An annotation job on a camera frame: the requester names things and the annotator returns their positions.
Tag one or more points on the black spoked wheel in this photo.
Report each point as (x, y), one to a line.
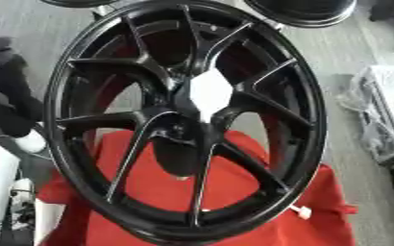
(88, 192)

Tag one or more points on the white pin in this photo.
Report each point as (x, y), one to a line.
(303, 212)

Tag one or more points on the black round wheel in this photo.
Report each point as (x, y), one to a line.
(301, 11)

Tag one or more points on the clear plastic bag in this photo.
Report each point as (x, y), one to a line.
(382, 105)

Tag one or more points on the person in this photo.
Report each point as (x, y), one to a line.
(7, 96)

